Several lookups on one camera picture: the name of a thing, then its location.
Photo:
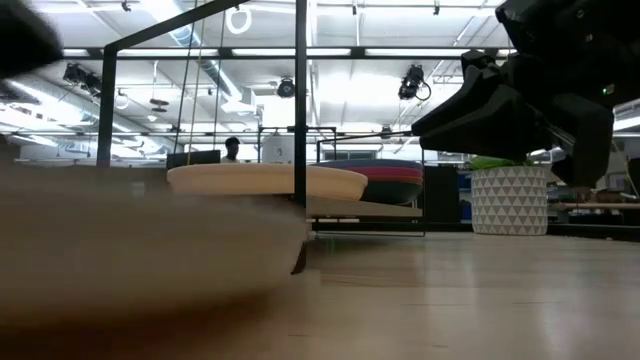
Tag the large white plate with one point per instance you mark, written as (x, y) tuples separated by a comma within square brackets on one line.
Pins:
[(140, 250)]

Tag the light peach plate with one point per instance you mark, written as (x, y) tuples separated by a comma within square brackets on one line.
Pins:
[(260, 180)]

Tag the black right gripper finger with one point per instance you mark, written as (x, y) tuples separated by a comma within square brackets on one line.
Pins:
[(485, 110), (490, 149)]

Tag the black overhead frame beam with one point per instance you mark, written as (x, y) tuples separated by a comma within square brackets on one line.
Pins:
[(200, 52)]

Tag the black computer monitor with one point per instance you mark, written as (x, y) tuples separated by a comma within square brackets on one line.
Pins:
[(195, 158)]

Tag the white triangle pattern planter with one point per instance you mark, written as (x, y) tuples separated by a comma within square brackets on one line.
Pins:
[(509, 200)]

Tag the green plant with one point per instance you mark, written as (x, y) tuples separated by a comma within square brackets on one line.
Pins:
[(492, 162)]

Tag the dark green plate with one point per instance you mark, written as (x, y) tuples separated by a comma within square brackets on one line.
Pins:
[(395, 195)]

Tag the black metal shelf rack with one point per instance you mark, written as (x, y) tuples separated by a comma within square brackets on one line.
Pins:
[(300, 100)]

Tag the round black ceiling spotlight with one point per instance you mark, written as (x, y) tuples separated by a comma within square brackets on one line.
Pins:
[(286, 88)]

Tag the person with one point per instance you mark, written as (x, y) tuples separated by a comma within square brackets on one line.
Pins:
[(231, 149)]

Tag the black ceiling light cluster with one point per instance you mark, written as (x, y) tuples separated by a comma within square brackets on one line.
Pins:
[(80, 77)]

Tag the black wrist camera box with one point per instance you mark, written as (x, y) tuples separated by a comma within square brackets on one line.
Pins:
[(585, 140)]

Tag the blue grey plate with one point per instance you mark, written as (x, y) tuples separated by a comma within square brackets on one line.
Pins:
[(370, 163)]

